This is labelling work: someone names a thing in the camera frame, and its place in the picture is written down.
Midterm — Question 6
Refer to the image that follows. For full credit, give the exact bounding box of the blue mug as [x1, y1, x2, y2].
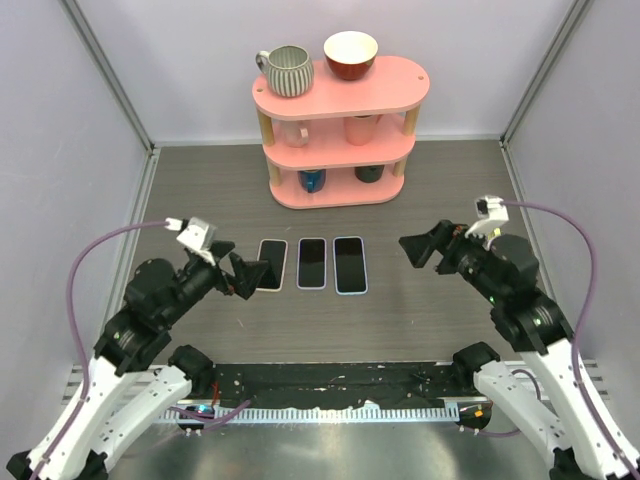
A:
[298, 169, 326, 194]

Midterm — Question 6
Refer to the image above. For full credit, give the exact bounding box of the black cup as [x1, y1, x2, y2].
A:
[354, 165, 385, 184]

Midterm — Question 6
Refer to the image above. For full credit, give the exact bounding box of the pink three-tier shelf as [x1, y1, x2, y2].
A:
[252, 56, 430, 209]

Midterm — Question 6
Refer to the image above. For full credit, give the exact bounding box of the light blue phone case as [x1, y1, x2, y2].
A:
[332, 235, 369, 296]

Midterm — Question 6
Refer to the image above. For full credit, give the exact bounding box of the grey striped mug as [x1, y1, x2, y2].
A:
[255, 45, 315, 98]

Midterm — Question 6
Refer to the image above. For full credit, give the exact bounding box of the white slotted cable duct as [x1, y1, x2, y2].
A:
[154, 403, 460, 425]

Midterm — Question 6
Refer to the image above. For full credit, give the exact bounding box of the pink cup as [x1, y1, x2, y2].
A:
[343, 115, 382, 146]

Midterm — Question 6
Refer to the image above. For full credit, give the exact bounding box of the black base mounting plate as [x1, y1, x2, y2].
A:
[209, 362, 480, 410]

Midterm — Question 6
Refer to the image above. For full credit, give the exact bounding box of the beige phone case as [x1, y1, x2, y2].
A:
[253, 237, 290, 292]

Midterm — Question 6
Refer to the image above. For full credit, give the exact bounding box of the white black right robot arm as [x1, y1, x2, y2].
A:
[399, 220, 639, 479]

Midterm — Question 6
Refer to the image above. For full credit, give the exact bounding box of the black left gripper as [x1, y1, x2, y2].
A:
[162, 240, 269, 325]

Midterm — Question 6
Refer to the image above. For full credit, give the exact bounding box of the aluminium front rail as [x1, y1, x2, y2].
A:
[62, 358, 610, 404]

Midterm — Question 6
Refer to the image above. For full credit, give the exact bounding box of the lavender phone case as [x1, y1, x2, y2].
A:
[296, 236, 328, 291]

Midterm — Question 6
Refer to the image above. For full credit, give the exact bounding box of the pale pink mug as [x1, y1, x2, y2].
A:
[280, 121, 309, 148]

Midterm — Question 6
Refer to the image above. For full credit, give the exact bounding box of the red white bowl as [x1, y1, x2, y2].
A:
[323, 31, 378, 81]

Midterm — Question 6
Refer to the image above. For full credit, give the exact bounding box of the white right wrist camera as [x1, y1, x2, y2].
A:
[465, 195, 509, 242]

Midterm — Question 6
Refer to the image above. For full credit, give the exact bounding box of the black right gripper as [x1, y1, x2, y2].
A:
[399, 217, 503, 302]

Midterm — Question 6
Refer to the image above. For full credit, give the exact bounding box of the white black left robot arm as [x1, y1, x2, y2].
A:
[7, 241, 270, 479]

